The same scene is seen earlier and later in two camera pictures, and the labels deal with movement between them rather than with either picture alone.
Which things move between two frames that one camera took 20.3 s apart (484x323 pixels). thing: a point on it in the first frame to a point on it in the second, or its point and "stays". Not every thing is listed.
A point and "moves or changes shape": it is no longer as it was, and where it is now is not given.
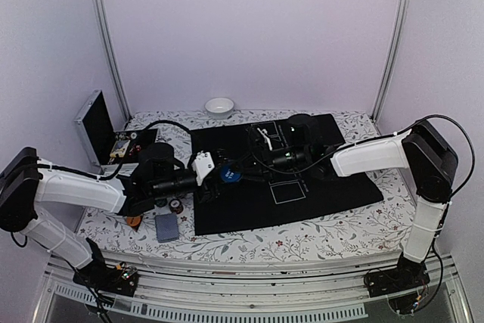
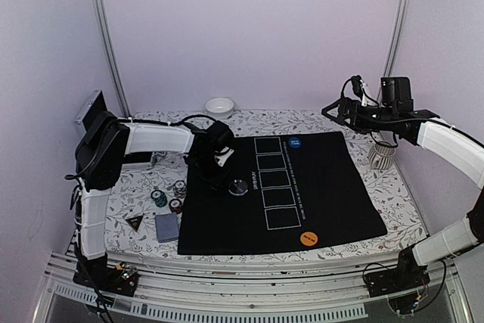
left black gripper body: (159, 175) to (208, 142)
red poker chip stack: (175, 206) stays
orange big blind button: (134, 222) to (308, 238)
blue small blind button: (228, 175) moves or changes shape
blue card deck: (166, 227) stays
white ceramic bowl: (219, 108) stays
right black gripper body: (297, 158) to (383, 122)
